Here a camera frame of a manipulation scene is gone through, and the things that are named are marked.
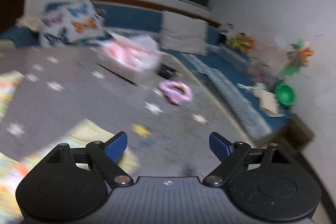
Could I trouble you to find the green plastic bowl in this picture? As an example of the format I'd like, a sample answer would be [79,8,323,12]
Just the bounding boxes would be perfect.
[274,84,296,108]

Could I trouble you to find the striped grey blanket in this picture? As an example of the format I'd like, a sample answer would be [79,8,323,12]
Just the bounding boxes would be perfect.
[183,53,272,141]

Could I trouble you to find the beige cloth on sofa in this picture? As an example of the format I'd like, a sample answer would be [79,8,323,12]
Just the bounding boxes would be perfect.
[15,15,43,32]

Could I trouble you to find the white cushion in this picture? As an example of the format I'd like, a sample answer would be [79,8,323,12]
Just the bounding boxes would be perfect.
[161,11,208,56]

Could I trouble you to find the colourful patterned children's shirt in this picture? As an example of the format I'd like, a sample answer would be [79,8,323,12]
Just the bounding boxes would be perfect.
[0,70,141,223]

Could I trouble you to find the butterfly print pillow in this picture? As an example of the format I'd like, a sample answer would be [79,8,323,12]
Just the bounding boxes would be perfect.
[39,0,106,47]

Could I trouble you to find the colourful toy pile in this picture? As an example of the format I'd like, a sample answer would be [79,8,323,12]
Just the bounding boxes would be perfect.
[219,23,256,56]

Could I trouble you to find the pink tissue pack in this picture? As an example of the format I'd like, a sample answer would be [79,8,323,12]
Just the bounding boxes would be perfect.
[97,31,161,85]

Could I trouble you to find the pink hair scrunchie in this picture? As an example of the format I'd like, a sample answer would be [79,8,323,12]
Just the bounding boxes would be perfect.
[158,80,193,106]

